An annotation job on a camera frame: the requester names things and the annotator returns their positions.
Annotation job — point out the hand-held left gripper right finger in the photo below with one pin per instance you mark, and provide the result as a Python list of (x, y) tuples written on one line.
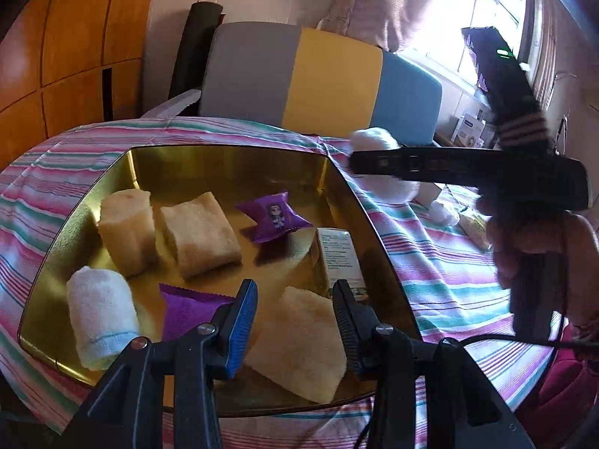
[(344, 327)]

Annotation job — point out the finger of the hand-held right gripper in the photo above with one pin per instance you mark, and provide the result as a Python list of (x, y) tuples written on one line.
[(407, 163)]

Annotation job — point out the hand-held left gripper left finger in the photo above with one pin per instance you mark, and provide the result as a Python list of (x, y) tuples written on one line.
[(243, 327)]

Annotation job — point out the white plastic bag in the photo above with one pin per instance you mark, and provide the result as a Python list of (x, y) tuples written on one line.
[(374, 140), (444, 213)]

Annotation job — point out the pale yellow sponge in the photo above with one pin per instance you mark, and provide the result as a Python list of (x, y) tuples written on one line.
[(299, 346)]

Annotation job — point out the small white carton box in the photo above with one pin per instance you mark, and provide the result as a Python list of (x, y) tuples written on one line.
[(339, 257)]

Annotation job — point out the large tan sponge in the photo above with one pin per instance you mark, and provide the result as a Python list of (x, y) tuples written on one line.
[(201, 238)]

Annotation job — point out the purple snack packet figure print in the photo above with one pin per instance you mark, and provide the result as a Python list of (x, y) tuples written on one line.
[(274, 215)]

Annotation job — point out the narrow tan sponge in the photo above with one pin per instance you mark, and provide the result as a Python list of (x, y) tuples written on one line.
[(126, 234)]

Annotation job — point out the gold metal tray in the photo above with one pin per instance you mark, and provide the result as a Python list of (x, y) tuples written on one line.
[(187, 173)]

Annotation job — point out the person's right hand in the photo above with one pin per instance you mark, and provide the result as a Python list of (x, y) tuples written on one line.
[(500, 243)]

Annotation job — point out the pale striped curtain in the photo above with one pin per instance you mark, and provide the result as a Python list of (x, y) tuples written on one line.
[(545, 56)]

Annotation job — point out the plain purple snack packet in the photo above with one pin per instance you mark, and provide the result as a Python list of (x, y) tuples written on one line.
[(187, 311)]

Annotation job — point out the white blue product box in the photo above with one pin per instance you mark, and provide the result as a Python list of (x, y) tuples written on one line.
[(468, 131)]

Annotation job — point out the window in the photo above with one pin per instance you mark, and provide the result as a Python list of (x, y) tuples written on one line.
[(468, 9)]

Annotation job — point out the white snack packet yellow label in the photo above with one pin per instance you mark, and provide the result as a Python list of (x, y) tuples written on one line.
[(475, 229)]

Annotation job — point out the striped blanket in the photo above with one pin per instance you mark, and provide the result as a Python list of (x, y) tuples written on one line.
[(421, 266)]

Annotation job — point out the grey yellow blue armchair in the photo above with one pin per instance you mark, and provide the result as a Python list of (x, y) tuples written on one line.
[(337, 79)]

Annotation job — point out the rolled white towel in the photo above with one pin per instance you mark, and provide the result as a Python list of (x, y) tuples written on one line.
[(100, 318)]

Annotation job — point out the pink curtain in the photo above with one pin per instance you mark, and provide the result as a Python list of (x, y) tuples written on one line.
[(374, 0)]

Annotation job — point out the person's pink clothing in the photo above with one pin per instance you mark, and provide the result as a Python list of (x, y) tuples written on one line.
[(571, 383)]

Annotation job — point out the black rolled mat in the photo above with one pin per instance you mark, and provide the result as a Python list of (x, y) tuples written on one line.
[(199, 42)]

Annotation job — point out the wooden wardrobe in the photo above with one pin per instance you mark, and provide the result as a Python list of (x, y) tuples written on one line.
[(70, 32)]

